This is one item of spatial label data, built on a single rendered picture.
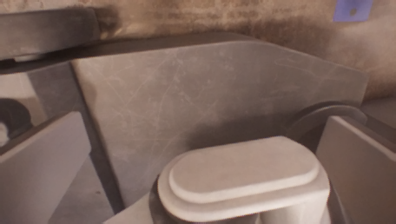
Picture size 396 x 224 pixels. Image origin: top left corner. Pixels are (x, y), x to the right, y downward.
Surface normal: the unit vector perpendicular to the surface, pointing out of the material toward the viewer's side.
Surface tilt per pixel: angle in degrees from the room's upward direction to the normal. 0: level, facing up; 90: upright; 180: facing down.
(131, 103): 0
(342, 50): 0
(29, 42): 25
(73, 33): 55
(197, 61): 0
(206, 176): 90
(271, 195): 90
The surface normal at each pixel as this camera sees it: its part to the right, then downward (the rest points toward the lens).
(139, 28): 0.15, 0.44
